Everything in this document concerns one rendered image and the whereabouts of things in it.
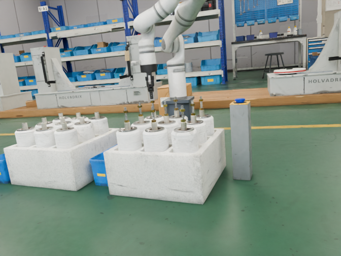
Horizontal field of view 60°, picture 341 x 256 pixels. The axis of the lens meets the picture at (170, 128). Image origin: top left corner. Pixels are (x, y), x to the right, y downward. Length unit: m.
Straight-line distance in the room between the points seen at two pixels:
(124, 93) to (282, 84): 1.63
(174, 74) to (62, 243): 0.94
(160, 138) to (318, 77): 2.17
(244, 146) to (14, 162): 1.02
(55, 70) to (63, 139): 2.63
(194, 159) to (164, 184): 0.16
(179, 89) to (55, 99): 2.41
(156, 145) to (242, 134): 0.35
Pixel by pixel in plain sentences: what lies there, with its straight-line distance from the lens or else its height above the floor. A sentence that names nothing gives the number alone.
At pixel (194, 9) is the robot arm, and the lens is 1.33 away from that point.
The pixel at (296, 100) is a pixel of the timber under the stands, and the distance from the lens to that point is 2.96.
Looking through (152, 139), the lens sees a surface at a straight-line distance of 1.08.
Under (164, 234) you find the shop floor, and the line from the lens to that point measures 0.93.
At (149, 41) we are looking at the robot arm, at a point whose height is 0.59.
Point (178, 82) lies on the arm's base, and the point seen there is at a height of 0.39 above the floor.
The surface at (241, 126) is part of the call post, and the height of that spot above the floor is 0.22.
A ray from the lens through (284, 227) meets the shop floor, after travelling 0.96.
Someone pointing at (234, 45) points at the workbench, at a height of 0.68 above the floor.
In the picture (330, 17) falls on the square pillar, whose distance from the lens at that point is 7.28.
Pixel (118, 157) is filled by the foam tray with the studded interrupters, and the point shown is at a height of 0.16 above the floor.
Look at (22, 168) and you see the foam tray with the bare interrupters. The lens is 1.51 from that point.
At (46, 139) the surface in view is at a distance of 1.41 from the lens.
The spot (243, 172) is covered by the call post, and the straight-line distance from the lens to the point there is 1.24.
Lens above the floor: 0.50
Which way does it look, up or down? 13 degrees down
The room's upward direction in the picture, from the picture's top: 5 degrees counter-clockwise
